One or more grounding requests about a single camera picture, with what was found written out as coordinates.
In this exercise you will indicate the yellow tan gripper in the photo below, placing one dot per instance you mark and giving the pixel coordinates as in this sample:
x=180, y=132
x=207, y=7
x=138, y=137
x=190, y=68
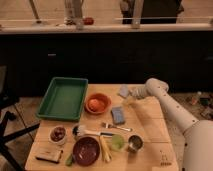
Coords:
x=132, y=93

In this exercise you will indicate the grey towel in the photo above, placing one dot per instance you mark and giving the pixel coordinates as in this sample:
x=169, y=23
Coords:
x=123, y=91

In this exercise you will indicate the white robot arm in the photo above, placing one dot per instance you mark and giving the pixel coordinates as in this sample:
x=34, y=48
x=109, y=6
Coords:
x=198, y=134

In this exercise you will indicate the blue grey sponge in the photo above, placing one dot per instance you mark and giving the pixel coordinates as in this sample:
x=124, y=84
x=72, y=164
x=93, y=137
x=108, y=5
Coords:
x=117, y=115

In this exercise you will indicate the orange bowl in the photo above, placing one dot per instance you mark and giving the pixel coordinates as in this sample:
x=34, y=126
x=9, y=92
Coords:
x=101, y=97

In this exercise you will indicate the orange fruit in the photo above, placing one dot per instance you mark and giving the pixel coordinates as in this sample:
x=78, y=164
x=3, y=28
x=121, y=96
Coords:
x=96, y=105

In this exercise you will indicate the metal cup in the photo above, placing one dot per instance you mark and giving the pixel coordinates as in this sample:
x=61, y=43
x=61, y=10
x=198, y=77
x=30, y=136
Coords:
x=135, y=143

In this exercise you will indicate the green plastic cup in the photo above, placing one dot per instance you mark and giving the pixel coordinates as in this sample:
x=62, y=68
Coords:
x=117, y=142

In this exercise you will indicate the green plastic tray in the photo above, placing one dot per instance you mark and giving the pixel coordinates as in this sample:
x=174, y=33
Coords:
x=64, y=99

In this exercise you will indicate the dark red bowl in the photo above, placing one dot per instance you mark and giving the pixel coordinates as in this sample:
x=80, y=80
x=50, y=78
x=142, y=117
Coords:
x=86, y=151

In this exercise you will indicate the red object on counter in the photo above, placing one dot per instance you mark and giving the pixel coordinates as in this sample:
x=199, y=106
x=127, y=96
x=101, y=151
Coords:
x=88, y=21

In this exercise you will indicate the small white bowl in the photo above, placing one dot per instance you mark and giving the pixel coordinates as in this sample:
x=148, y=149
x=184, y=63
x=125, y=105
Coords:
x=58, y=135

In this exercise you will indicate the green vegetable piece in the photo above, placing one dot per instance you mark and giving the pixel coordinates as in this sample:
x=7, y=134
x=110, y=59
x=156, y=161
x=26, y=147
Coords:
x=69, y=160

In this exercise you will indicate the wooden block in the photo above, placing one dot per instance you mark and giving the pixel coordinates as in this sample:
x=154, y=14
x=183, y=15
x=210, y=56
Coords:
x=50, y=155

